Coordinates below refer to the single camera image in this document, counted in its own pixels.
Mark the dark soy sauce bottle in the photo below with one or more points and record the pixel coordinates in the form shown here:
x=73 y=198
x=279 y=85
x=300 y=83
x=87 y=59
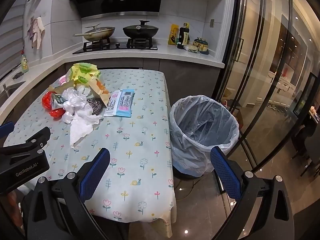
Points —
x=183 y=37

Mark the bag of garlic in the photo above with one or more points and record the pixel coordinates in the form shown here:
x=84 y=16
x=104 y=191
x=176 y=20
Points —
x=191 y=48

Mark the blue pink wipes packet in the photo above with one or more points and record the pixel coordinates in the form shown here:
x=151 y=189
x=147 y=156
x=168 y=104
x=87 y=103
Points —
x=121 y=102

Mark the yellow seasoning pack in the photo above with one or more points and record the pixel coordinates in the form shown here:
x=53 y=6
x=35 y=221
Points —
x=173 y=35

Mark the white paper tissue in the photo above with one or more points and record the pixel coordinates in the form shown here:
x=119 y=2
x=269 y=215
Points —
x=82 y=127

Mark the spice jar set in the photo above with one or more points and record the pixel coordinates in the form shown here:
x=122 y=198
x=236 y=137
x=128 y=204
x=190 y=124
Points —
x=202 y=46

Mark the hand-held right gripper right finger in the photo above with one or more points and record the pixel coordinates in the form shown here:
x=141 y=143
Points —
x=225 y=172

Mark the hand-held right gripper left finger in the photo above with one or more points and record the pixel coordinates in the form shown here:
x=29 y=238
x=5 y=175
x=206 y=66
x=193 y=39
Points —
x=95 y=172

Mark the beige orange wrapper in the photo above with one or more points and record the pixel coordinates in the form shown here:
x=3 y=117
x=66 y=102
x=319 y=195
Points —
x=101 y=91

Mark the glass sliding door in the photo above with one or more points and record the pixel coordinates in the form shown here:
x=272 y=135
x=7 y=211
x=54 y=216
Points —
x=262 y=55

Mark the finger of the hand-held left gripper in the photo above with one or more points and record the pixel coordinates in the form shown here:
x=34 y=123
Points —
x=6 y=128
x=37 y=137

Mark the red plastic bag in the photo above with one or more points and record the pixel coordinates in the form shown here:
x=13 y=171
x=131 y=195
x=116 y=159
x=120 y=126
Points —
x=47 y=100

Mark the black wok with lid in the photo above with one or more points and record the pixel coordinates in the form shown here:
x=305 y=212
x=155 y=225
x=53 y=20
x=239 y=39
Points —
x=141 y=30

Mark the dark steel wool scrubber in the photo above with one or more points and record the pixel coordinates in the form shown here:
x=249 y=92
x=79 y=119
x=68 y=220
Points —
x=94 y=106

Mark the floral tablecloth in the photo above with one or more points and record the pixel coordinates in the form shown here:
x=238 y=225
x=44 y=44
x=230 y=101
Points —
x=140 y=140

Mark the wall outlet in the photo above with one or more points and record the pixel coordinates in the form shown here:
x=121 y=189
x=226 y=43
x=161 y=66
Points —
x=212 y=23

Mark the beige pan with lid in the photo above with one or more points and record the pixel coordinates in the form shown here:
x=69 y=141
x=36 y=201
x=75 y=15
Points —
x=100 y=32

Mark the black gas stove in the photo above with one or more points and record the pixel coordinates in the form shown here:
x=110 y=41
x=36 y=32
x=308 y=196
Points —
x=117 y=47

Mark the trash bin with plastic liner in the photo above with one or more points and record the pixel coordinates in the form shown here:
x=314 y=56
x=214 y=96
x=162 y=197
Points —
x=200 y=120

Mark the yellow green snack bag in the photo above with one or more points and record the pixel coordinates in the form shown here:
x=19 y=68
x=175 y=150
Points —
x=83 y=72

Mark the dark scrubbing pad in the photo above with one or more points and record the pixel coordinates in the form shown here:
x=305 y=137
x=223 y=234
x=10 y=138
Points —
x=18 y=75

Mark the kitchen sink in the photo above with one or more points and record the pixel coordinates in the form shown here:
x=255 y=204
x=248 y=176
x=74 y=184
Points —
x=10 y=90

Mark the hanging kitchen cloths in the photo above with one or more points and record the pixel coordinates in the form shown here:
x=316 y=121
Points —
x=37 y=32

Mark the green dish soap bottle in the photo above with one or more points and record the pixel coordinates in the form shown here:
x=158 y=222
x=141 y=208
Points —
x=24 y=63

